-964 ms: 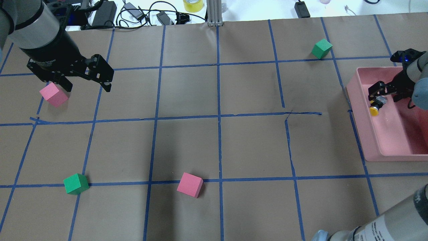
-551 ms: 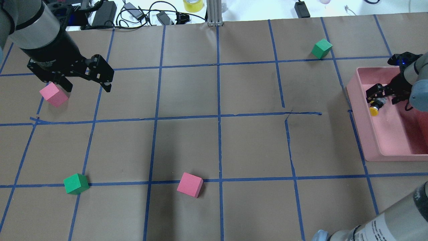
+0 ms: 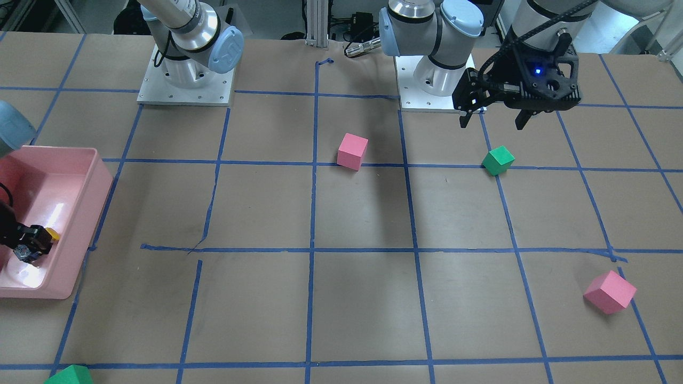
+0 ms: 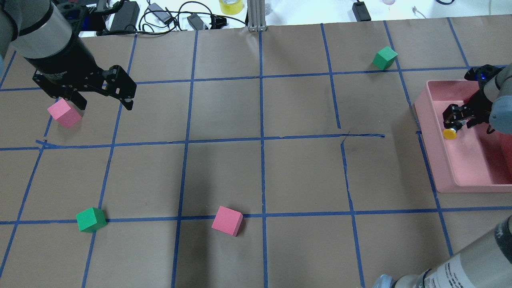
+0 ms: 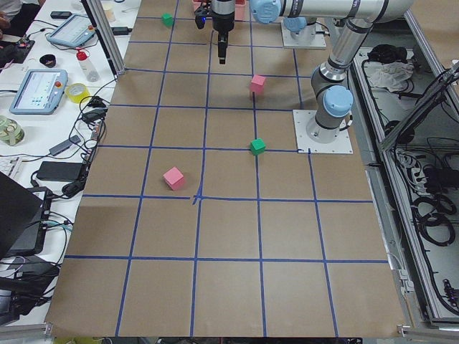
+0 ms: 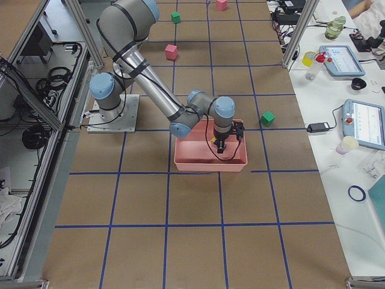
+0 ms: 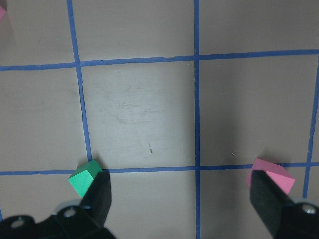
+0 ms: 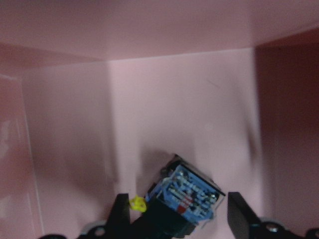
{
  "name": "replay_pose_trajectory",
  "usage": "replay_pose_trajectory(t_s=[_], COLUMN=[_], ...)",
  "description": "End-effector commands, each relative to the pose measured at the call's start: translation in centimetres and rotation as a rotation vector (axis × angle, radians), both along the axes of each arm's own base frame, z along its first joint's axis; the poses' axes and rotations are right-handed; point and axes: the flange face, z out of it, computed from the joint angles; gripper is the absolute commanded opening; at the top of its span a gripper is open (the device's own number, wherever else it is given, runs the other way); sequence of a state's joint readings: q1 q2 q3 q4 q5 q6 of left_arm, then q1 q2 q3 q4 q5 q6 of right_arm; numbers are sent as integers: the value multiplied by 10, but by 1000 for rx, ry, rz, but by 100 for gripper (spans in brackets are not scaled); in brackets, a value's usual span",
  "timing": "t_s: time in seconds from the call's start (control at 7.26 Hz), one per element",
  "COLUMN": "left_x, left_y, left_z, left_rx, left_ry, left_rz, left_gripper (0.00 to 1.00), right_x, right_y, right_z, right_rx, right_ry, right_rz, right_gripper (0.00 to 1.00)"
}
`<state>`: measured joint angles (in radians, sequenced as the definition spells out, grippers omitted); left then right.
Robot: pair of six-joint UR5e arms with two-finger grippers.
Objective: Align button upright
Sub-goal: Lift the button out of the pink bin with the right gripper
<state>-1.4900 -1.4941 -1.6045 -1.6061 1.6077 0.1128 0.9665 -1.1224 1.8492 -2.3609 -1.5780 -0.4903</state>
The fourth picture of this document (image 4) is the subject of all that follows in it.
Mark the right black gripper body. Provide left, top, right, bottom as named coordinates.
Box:
left=442, top=64, right=504, bottom=129

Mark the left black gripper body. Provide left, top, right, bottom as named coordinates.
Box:
left=33, top=58, right=137, bottom=104

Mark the yellow push button switch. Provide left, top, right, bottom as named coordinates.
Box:
left=442, top=126, right=459, bottom=140

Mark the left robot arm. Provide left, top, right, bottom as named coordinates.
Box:
left=1, top=0, right=137, bottom=110

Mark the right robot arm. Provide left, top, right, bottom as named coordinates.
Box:
left=374, top=64, right=512, bottom=288

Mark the pink cube far side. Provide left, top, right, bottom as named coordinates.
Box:
left=47, top=99, right=82, bottom=129

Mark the pink cube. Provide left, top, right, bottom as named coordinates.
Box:
left=211, top=206, right=244, bottom=237
left=47, top=99, right=82, bottom=129

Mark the pink plastic bin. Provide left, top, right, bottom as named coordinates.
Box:
left=414, top=80, right=512, bottom=193

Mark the green cube near bin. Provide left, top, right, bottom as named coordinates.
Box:
left=372, top=46, right=398, bottom=71

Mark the green cube near base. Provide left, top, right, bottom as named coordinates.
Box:
left=76, top=207, right=107, bottom=233

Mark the black power adapter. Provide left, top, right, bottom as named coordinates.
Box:
left=352, top=0, right=372, bottom=22

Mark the yellow tape roll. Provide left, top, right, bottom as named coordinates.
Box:
left=219, top=0, right=244, bottom=15

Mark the pink cube centre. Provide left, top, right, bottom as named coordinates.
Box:
left=211, top=206, right=244, bottom=237

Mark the aluminium frame post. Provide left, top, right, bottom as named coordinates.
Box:
left=247, top=0, right=267, bottom=32

